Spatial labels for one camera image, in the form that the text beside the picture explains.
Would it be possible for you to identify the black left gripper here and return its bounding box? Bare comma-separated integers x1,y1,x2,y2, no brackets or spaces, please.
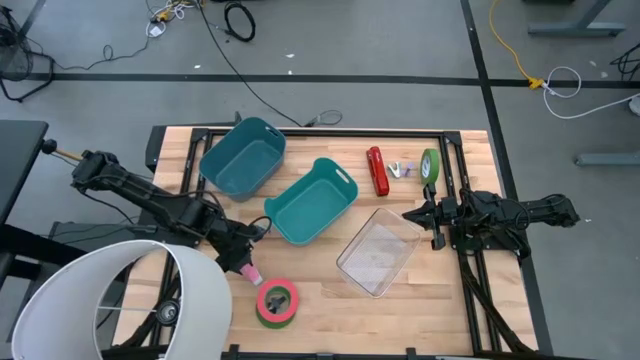
212,218,267,275

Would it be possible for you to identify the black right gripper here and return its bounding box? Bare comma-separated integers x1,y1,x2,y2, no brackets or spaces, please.
402,182,459,252

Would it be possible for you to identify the pink stapler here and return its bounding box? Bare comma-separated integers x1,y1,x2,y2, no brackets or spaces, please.
240,263,264,287

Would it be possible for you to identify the pink tape roll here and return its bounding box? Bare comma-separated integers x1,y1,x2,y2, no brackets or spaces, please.
256,278,301,324

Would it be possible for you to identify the red stapler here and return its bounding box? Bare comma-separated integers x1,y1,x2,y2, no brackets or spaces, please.
365,145,391,197

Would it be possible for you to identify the clear plastic bin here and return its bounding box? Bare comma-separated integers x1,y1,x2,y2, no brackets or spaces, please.
335,207,422,300

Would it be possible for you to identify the white lamp shade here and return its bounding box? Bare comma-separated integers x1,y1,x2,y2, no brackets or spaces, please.
10,238,234,360

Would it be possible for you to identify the dark teal plastic bin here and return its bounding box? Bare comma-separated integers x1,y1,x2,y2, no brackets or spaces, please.
198,116,288,203

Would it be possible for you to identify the light teal plastic bin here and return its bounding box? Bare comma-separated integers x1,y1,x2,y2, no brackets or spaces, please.
263,157,360,247

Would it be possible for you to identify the grey straight desk foot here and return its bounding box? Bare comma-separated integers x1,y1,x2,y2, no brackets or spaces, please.
574,152,640,167

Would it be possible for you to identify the black desk leg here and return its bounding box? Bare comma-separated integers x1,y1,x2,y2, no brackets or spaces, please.
0,223,90,289

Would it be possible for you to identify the wooden stick black knob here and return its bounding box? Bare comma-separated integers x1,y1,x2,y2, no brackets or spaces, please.
42,138,84,161

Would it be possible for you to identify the black desk top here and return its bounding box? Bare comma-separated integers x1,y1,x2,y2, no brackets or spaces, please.
0,119,50,224

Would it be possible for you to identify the grey T-shaped desk foot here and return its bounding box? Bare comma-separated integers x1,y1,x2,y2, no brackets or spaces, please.
527,0,627,37

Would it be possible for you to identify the black floor fan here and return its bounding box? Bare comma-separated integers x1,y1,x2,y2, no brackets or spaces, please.
0,4,56,104

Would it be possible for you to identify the black aluminium table frame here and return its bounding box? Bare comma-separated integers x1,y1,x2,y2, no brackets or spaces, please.
112,112,539,360

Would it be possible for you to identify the grey cable loop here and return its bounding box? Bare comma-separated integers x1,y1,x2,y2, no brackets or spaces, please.
303,109,344,128

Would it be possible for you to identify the yellow extension cable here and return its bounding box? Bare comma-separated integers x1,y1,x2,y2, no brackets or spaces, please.
488,0,546,91

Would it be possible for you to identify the white floor cable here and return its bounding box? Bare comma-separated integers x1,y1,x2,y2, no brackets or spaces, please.
542,65,640,121

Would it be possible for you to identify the long black floor cable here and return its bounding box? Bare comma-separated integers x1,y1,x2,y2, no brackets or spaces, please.
196,0,305,127

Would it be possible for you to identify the black cable coil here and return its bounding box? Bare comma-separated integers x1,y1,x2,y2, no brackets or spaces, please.
223,1,257,43

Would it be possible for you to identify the thin black floor cable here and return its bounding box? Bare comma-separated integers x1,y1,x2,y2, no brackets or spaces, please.
49,34,154,72

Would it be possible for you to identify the white cable bundle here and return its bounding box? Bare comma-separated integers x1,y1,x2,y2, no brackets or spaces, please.
149,0,201,24

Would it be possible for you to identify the black cable bundle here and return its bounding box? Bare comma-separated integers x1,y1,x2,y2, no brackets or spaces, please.
609,42,640,81

